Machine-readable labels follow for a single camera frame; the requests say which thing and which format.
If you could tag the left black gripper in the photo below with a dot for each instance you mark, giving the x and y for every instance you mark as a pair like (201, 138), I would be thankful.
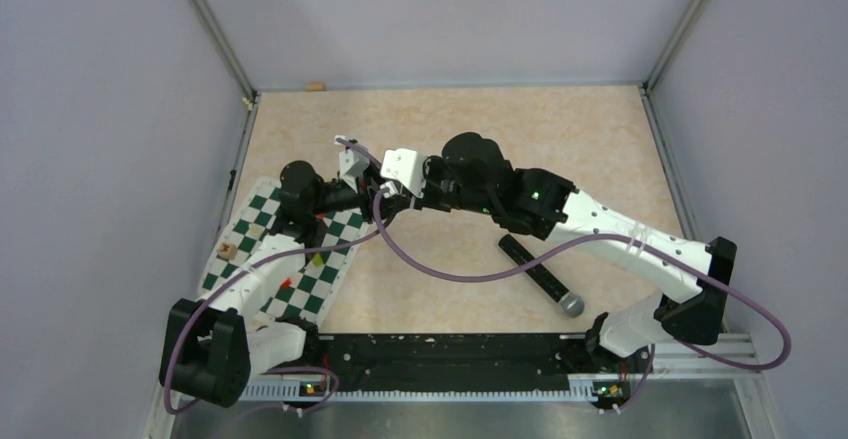
(367, 186)

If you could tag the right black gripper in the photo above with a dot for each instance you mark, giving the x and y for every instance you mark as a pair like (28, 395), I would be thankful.
(432, 167)

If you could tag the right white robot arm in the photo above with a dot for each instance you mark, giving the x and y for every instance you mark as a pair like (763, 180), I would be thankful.
(471, 174)

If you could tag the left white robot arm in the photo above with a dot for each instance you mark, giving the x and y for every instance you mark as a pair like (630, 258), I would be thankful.
(209, 353)

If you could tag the small wooden cork piece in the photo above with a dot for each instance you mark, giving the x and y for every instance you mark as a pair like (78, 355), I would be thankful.
(315, 87)

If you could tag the brown wooden chess piece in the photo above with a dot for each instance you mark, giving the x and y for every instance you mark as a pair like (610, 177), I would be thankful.
(227, 251)

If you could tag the black microphone grey head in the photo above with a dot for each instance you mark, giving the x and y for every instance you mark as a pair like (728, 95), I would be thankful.
(570, 302)

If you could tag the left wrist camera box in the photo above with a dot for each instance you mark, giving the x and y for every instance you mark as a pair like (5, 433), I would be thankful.
(351, 164)

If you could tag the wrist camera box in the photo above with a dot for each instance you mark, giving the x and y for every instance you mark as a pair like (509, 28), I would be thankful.
(351, 164)
(403, 172)

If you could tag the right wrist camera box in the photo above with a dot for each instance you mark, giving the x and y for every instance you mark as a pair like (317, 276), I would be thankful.
(403, 172)

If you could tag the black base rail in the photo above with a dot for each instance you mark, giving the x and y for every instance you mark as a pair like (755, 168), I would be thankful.
(464, 363)

